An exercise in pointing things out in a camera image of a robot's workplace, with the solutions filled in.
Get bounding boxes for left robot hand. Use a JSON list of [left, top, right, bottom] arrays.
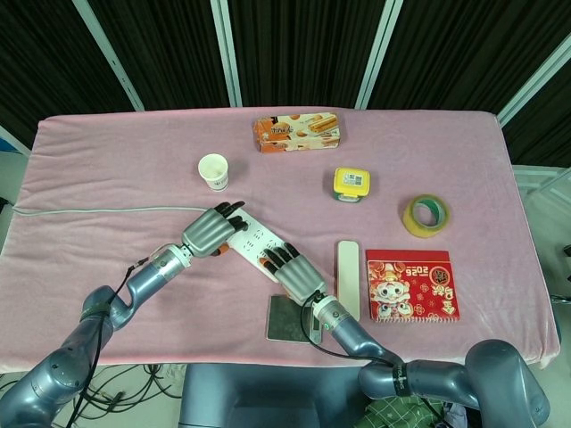
[[181, 201, 248, 259]]

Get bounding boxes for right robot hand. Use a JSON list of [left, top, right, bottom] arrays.
[[259, 242, 329, 308]]

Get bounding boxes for white power strip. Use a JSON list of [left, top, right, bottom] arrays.
[[225, 215, 291, 283]]

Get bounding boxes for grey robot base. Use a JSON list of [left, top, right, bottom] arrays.
[[178, 363, 380, 428]]

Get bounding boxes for silver digital scale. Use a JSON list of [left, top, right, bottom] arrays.
[[266, 293, 323, 345]]

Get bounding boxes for cream oblong case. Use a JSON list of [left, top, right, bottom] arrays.
[[336, 239, 361, 323]]

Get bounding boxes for white paper cup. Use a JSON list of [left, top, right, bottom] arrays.
[[197, 152, 230, 193]]

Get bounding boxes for pink table cloth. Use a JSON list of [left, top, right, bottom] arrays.
[[0, 105, 562, 375]]

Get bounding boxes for yellow lidded green jar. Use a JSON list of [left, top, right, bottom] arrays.
[[331, 166, 374, 203]]

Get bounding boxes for orange biscuit box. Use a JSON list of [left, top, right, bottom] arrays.
[[253, 111, 343, 155]]

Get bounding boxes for yellow tape roll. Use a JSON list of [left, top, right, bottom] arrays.
[[402, 193, 452, 238]]

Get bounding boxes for green checked cloth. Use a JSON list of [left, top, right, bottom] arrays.
[[363, 395, 447, 428]]

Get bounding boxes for grey cable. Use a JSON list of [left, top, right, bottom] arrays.
[[12, 204, 214, 218]]

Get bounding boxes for black floor cables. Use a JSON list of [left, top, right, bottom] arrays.
[[0, 363, 186, 428]]

